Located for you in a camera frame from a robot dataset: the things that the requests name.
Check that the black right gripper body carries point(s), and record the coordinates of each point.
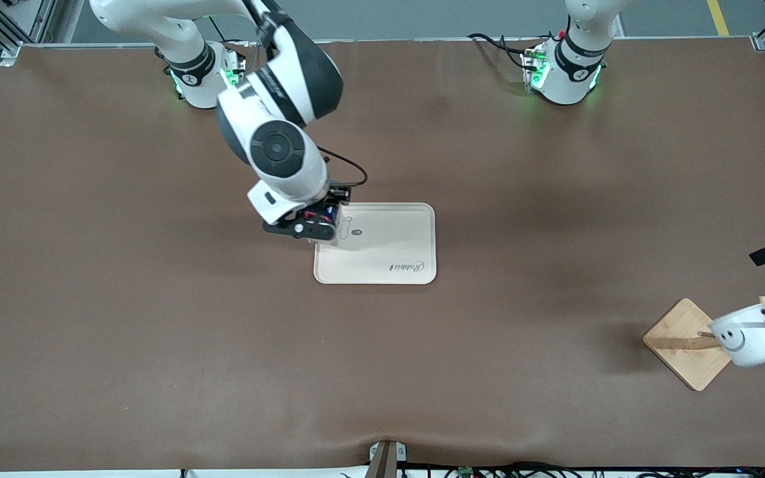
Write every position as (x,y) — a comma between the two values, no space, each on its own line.
(337,196)

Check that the blue milk carton green cap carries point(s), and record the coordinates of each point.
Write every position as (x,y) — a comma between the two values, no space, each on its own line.
(321,214)

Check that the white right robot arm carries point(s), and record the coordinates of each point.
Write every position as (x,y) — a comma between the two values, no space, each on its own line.
(276,146)

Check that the cream plastic tray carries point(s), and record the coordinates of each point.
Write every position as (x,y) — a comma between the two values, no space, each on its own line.
(396,245)

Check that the wooden mug tree rack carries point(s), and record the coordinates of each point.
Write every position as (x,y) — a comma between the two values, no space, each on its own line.
(681,345)

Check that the small green circuit board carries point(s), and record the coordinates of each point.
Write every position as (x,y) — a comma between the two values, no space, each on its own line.
(466,472)

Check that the metal table edge bracket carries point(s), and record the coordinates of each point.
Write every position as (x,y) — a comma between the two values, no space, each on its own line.
(386,459)

